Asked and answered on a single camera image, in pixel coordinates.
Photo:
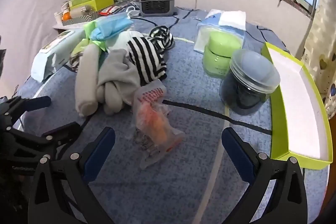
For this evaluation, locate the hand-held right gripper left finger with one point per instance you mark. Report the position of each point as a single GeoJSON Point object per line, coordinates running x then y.
{"type": "Point", "coordinates": [101, 151]}

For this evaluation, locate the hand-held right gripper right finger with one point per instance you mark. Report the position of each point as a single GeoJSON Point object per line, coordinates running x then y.
{"type": "Point", "coordinates": [237, 153]}

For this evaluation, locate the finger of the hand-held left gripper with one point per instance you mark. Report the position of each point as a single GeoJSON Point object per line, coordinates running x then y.
{"type": "Point", "coordinates": [67, 130]}
{"type": "Point", "coordinates": [39, 102]}

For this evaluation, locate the clear plastic bag orange contents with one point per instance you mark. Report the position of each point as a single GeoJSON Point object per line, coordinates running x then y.
{"type": "Point", "coordinates": [155, 124]}

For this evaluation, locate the white cloth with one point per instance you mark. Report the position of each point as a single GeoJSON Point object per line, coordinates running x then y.
{"type": "Point", "coordinates": [115, 77]}

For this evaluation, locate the green box tray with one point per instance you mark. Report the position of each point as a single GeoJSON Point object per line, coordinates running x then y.
{"type": "Point", "coordinates": [299, 100]}

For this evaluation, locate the light green cloth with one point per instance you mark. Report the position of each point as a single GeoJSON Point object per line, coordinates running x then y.
{"type": "Point", "coordinates": [90, 29]}

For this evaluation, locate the black white striped sock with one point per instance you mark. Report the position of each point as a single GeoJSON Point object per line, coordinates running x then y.
{"type": "Point", "coordinates": [147, 61]}
{"type": "Point", "coordinates": [162, 36]}

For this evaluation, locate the blue face mask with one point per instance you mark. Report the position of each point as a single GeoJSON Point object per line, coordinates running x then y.
{"type": "Point", "coordinates": [113, 26]}

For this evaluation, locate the wet wipes pack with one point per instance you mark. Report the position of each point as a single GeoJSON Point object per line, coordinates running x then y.
{"type": "Point", "coordinates": [52, 56]}

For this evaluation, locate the clear jar dark contents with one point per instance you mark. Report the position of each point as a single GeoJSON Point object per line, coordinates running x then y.
{"type": "Point", "coordinates": [249, 82]}

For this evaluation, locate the blue bed sheet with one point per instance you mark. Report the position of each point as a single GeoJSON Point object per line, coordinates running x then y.
{"type": "Point", "coordinates": [183, 87]}

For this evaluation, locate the zigzag patterned box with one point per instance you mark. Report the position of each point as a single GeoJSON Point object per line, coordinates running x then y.
{"type": "Point", "coordinates": [84, 15]}

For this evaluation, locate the green plastic jar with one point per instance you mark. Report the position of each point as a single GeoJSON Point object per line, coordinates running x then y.
{"type": "Point", "coordinates": [221, 53]}

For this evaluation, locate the green gift box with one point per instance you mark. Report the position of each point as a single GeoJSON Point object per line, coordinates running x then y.
{"type": "Point", "coordinates": [92, 1]}

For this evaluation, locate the red white packet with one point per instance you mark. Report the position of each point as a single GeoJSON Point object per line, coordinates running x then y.
{"type": "Point", "coordinates": [110, 10]}

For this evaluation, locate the blue white tissue pack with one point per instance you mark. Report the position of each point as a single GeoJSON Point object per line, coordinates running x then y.
{"type": "Point", "coordinates": [225, 20]}

